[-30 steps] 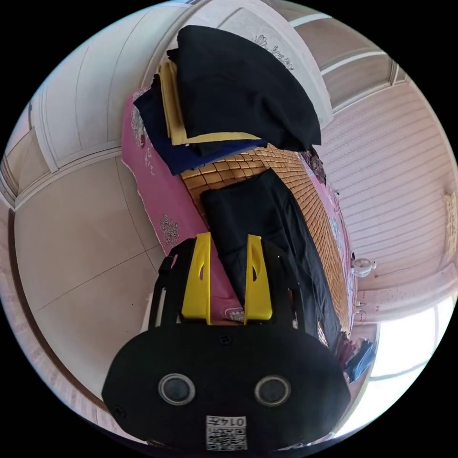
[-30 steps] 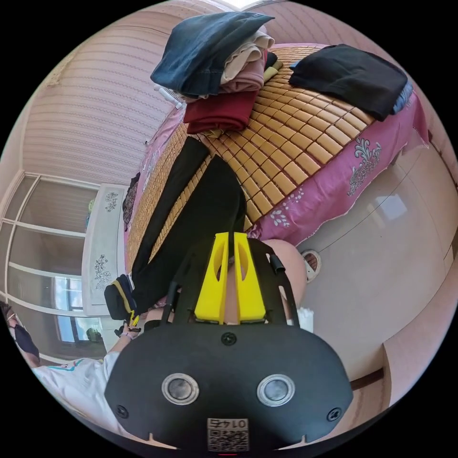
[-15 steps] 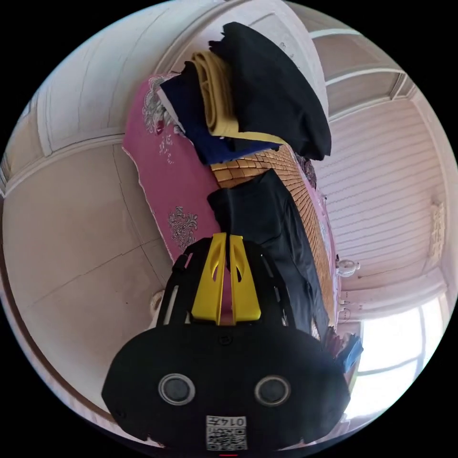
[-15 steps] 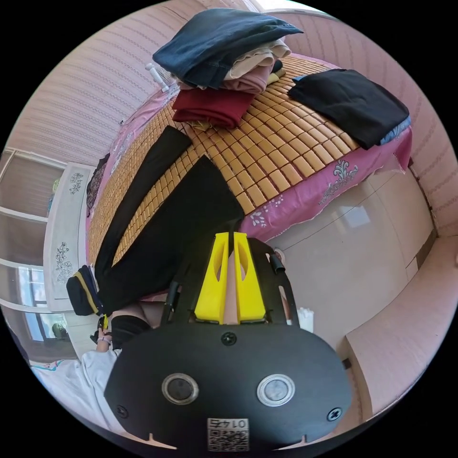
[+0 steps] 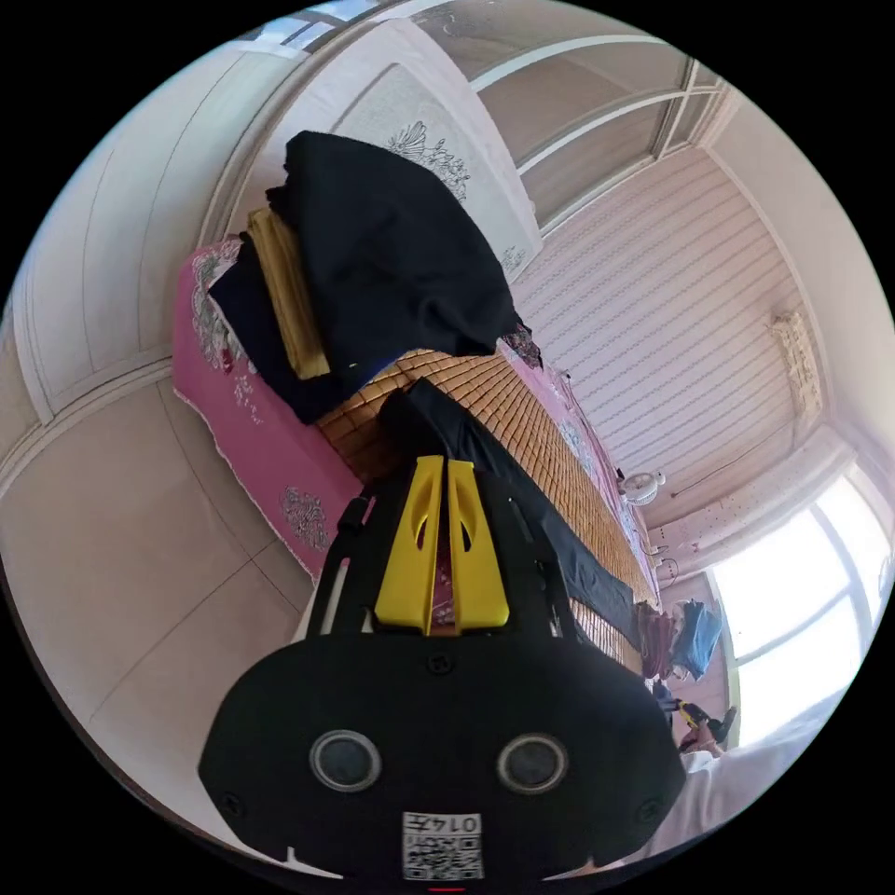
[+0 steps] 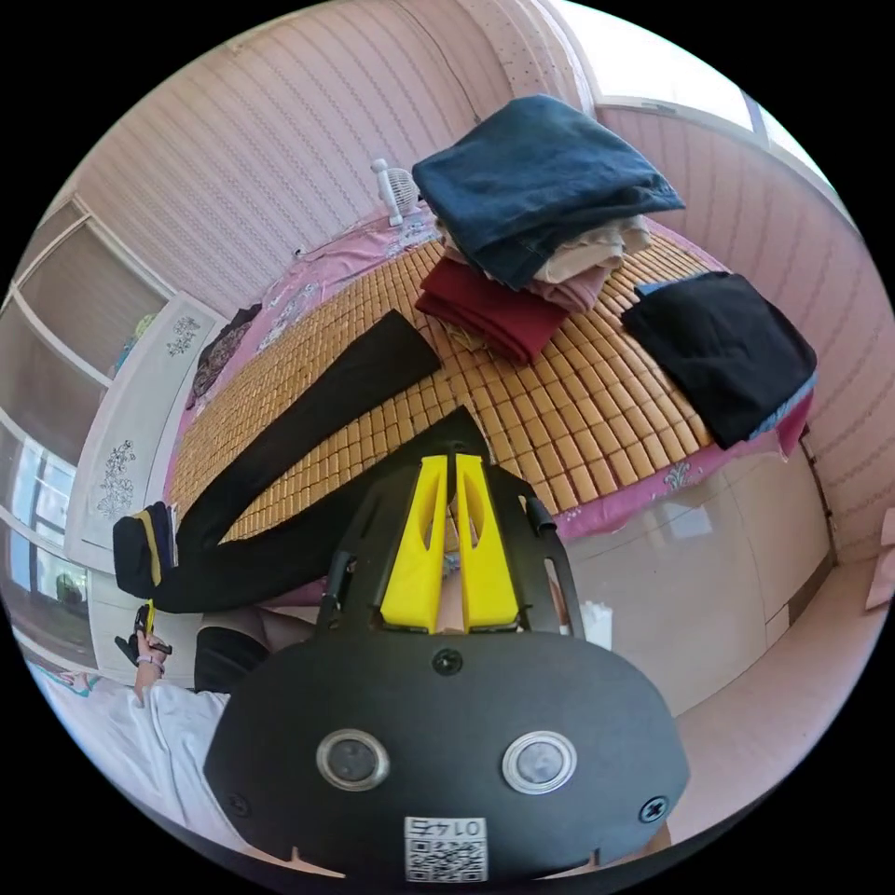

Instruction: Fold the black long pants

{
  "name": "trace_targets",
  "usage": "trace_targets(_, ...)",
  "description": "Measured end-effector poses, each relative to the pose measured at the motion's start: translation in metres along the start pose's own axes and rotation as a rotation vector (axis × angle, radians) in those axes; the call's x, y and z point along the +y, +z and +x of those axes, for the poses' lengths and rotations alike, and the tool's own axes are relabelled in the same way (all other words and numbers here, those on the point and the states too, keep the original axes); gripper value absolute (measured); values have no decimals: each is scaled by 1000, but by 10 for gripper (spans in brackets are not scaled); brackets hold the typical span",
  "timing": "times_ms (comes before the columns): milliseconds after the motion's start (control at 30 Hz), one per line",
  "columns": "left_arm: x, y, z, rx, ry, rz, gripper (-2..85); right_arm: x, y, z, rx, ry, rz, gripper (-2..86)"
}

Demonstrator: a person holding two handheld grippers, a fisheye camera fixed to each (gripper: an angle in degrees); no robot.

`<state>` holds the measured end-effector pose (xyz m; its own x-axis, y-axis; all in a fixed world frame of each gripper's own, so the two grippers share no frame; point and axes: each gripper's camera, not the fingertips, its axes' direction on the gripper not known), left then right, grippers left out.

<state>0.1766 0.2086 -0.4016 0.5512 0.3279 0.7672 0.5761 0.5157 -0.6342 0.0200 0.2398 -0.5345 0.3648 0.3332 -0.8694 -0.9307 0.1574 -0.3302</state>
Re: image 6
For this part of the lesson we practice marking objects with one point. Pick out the bed with woven mat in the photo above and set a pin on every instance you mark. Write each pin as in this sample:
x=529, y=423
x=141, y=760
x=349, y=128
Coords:
x=559, y=419

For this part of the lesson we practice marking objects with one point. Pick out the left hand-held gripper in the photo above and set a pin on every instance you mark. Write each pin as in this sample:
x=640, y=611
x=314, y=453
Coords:
x=133, y=647

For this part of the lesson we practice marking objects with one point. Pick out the person's left forearm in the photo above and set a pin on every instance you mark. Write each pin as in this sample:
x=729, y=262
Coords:
x=143, y=689

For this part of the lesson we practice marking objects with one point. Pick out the person's left hand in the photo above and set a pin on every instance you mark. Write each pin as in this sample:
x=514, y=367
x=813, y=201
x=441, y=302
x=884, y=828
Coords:
x=150, y=664

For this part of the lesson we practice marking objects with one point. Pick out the small white fan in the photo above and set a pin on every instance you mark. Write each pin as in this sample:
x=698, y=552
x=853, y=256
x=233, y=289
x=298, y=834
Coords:
x=396, y=187

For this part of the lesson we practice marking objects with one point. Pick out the person's body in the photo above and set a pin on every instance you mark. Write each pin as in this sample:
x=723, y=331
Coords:
x=161, y=748

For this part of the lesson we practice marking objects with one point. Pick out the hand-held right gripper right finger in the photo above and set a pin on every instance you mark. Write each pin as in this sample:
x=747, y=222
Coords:
x=486, y=566

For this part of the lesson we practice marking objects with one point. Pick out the white headboard with flowers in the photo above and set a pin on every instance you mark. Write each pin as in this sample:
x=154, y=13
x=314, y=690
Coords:
x=133, y=433

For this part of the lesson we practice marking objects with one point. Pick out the window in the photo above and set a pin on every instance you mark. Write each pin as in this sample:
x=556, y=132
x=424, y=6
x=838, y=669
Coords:
x=42, y=531
x=699, y=63

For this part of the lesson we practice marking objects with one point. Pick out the pile of black folded clothes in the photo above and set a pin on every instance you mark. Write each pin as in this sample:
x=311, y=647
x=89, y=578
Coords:
x=720, y=349

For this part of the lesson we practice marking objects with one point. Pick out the pile of clothes with jeans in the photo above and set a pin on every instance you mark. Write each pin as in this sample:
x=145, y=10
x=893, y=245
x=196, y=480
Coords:
x=545, y=196

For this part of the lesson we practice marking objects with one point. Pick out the dark patterned garment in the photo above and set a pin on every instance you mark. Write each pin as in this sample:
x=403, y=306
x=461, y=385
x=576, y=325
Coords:
x=220, y=349

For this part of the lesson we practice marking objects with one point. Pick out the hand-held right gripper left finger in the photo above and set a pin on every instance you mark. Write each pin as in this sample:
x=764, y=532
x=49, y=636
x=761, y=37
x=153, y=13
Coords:
x=412, y=559

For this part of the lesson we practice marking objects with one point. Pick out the white cupboard with glass doors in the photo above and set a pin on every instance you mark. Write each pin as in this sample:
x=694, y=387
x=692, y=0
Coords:
x=77, y=301

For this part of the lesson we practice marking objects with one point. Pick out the black long pants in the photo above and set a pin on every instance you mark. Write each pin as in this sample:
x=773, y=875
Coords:
x=280, y=447

